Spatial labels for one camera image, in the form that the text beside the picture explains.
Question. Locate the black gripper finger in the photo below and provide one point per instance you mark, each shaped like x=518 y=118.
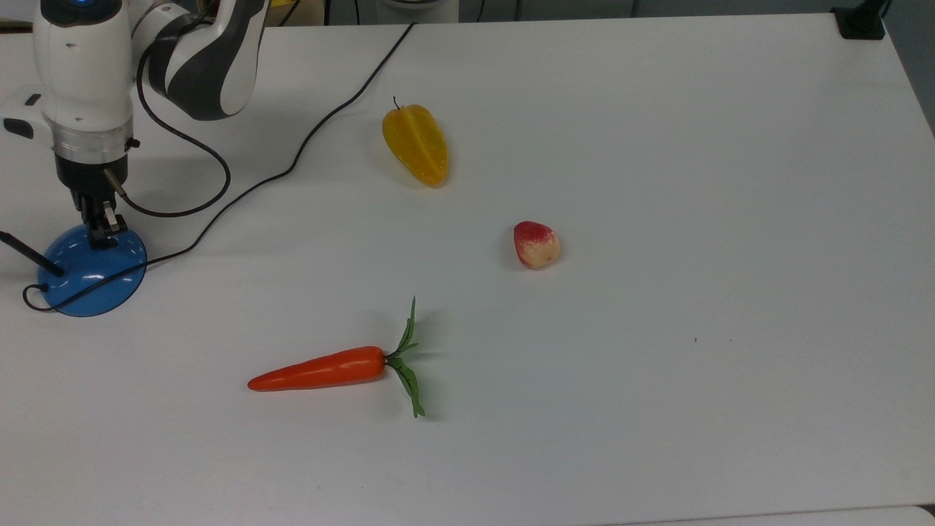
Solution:
x=95 y=230
x=111 y=218

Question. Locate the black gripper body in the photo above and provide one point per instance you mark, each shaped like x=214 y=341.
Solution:
x=88 y=175

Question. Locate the blue dome base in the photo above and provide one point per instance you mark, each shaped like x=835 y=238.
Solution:
x=91 y=277

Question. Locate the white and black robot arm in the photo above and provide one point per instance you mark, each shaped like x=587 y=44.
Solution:
x=84 y=73

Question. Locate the orange toy carrot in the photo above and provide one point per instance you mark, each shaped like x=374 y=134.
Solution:
x=329 y=370

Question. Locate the yellow toy starfruit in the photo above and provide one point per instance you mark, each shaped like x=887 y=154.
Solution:
x=418 y=145

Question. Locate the red pink strawberry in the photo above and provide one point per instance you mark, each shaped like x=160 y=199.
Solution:
x=537 y=245

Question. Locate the black table clamp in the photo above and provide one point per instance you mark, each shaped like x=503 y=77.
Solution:
x=860 y=22

